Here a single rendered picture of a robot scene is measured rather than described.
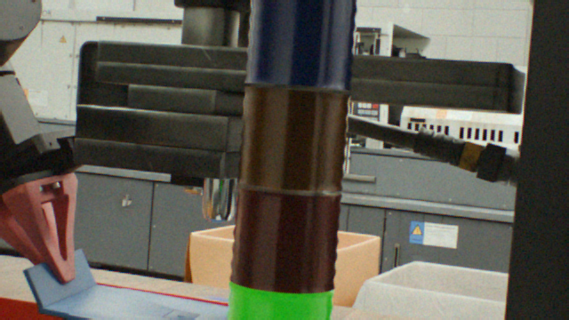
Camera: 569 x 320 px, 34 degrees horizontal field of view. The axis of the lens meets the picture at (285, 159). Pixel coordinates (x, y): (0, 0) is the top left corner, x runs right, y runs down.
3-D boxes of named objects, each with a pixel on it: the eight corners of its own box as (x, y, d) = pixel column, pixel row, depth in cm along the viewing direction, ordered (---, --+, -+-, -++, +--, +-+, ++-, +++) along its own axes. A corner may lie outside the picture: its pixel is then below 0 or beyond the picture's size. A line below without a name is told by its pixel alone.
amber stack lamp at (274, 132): (260, 177, 36) (266, 90, 35) (356, 188, 34) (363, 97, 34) (220, 182, 32) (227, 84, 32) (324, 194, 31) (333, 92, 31)
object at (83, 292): (76, 285, 71) (77, 248, 71) (263, 319, 66) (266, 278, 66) (20, 309, 65) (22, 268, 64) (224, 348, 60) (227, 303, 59)
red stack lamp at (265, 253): (252, 268, 36) (259, 181, 36) (348, 282, 35) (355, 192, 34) (212, 283, 32) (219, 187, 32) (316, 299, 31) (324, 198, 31)
